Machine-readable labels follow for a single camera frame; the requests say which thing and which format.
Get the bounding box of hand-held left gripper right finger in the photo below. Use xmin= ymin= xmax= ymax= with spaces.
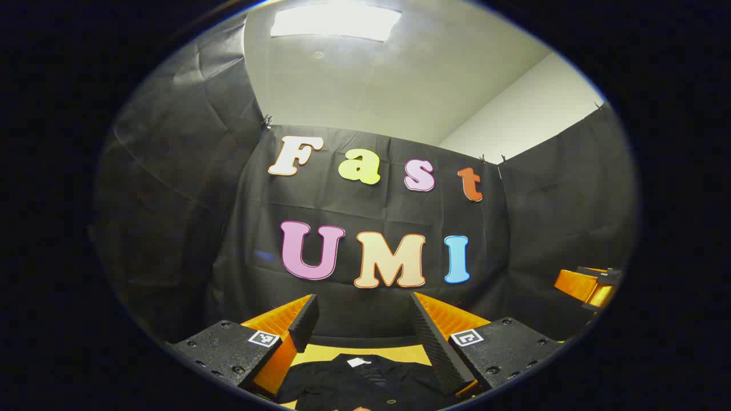
xmin=408 ymin=292 xmax=566 ymax=397

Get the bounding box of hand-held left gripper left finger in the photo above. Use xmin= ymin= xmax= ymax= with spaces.
xmin=171 ymin=294 xmax=320 ymax=400

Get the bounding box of black shirt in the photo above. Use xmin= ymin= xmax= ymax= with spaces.
xmin=277 ymin=354 xmax=457 ymax=410

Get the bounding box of black backdrop cloth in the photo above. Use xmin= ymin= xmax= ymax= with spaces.
xmin=94 ymin=17 xmax=637 ymax=349

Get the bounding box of ceiling light panel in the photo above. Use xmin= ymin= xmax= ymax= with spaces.
xmin=270 ymin=3 xmax=402 ymax=42

